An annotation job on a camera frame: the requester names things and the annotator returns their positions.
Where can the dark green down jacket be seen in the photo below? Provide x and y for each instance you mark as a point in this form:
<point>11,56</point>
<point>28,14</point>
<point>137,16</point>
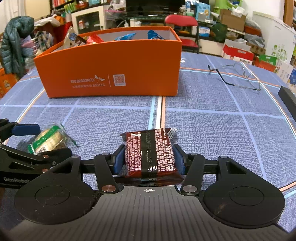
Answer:
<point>11,52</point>

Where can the dark red snack packet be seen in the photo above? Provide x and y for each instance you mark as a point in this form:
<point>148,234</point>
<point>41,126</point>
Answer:
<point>149,156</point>

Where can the black flat television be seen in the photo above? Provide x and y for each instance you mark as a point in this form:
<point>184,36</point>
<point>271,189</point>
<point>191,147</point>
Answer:
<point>152,7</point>

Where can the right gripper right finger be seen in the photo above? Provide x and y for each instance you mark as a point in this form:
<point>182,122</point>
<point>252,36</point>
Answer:
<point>229,192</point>

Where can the red folding chair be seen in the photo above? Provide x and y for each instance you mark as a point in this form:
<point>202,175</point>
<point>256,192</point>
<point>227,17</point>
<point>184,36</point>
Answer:
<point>187,29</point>

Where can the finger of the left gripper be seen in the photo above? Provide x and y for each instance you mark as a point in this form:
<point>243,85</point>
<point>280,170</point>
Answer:
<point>8,129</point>

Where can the green label cracker packet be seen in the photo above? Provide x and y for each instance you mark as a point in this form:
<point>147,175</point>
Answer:
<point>53,138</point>

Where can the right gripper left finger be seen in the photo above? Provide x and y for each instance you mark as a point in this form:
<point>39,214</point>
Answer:
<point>69,190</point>

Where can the metal frame eyeglasses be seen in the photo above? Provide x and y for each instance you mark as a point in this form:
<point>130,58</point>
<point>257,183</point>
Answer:
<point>236,75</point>

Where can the white chest freezer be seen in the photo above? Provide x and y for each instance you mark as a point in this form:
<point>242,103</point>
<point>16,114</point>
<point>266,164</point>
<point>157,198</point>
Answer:
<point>278,37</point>

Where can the black rectangular case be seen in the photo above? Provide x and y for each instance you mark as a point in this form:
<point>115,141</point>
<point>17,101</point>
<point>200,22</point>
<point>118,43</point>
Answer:
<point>288,99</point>

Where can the white glass-door cabinet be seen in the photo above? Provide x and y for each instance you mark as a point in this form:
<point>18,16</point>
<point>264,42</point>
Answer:
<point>89,19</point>

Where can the blue patterned tablecloth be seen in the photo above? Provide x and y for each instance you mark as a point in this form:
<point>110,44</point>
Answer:
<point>252,127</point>

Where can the orange cardboard box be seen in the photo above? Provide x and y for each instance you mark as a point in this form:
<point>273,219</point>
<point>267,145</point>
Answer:
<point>127,61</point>

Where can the red white gift box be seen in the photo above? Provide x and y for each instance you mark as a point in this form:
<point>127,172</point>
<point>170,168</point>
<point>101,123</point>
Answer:
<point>238,55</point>

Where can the orange carton on floor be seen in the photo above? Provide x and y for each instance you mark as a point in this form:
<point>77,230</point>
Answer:
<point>7,81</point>

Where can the brown cardboard box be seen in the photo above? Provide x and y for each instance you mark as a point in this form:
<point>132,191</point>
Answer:
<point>232,21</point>

